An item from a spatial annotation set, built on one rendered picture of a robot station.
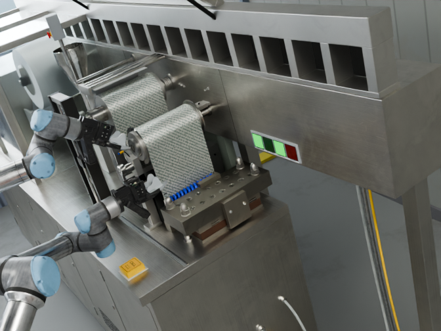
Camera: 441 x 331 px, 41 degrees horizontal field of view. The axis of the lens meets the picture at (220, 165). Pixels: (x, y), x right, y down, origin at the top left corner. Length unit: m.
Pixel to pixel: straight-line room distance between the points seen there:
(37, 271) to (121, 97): 0.85
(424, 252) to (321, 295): 1.23
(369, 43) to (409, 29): 1.63
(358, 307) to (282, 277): 0.81
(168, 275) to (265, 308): 0.48
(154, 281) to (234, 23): 0.90
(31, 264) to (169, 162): 0.68
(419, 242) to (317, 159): 0.43
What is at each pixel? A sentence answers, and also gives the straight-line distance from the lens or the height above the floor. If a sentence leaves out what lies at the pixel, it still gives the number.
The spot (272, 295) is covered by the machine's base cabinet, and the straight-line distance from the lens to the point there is 2.33.
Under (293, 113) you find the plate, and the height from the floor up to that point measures 1.33.
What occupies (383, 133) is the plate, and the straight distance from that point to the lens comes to 1.59.
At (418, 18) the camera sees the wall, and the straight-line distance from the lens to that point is 3.07.
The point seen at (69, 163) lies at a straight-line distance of 3.14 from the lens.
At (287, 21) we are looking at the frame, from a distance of 1.71.
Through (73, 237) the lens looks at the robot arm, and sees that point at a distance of 2.17.
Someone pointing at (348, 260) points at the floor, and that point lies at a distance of 3.35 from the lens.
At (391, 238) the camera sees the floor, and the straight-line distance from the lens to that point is 3.47.
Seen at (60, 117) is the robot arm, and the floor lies 1.47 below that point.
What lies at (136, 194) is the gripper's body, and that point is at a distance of 2.10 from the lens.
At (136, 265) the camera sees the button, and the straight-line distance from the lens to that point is 2.10.
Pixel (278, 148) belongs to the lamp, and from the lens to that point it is 1.99.
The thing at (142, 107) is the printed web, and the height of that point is 1.31.
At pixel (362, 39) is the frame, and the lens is 1.52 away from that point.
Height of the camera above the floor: 2.05
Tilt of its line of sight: 26 degrees down
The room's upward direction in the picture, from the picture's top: 16 degrees counter-clockwise
